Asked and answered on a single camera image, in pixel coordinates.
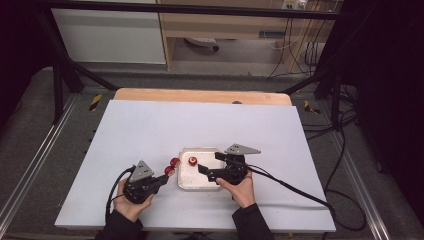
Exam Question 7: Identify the white power strip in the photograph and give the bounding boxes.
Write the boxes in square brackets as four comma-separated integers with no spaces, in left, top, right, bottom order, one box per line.
[281,0,308,11]

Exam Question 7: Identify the hanging cable bundle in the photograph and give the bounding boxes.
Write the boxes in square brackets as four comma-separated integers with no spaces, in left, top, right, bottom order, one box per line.
[268,13,326,80]

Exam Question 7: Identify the person's right hand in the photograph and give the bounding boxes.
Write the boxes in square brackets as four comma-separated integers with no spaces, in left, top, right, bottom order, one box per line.
[215,169,256,209]

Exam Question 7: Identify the white cabinet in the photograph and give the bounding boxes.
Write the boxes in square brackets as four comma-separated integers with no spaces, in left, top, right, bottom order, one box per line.
[50,0,167,65]

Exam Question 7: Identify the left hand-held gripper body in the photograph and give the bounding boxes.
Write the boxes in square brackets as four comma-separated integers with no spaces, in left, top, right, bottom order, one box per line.
[122,160,158,205]

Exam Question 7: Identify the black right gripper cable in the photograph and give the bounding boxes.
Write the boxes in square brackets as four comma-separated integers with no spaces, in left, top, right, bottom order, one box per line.
[246,109,368,240]

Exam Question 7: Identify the person's left hand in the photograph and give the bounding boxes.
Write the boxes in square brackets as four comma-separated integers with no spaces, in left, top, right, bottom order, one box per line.
[113,178,155,223]

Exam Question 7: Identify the wooden table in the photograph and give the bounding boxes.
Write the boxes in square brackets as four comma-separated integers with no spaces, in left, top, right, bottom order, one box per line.
[113,87,293,107]

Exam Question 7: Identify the aluminium floor rail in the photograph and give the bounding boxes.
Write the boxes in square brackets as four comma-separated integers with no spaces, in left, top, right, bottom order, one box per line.
[318,99,392,240]
[0,94,81,229]

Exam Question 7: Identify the wooden desk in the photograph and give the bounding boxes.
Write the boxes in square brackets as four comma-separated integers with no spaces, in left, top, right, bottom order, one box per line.
[155,0,344,74]

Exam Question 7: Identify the square metal tray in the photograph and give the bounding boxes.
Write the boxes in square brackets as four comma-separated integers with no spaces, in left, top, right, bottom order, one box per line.
[176,147,231,192]

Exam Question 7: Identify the black floor cables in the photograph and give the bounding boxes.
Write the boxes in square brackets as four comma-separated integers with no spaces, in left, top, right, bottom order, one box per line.
[301,84,359,141]

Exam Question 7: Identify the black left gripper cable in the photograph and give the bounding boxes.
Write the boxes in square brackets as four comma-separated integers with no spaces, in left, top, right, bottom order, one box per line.
[104,165,137,224]

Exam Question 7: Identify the black metal frame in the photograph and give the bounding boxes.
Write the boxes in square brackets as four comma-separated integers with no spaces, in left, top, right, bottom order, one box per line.
[32,0,349,132]

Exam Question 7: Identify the grey chair base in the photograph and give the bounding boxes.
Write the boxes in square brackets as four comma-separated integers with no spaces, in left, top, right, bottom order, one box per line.
[184,36,221,52]

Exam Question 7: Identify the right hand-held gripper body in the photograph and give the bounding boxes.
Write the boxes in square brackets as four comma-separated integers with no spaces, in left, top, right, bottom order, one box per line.
[207,143,262,186]

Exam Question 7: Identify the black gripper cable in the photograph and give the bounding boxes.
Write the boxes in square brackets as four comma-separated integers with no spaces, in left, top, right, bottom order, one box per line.
[104,165,137,224]
[246,109,368,240]

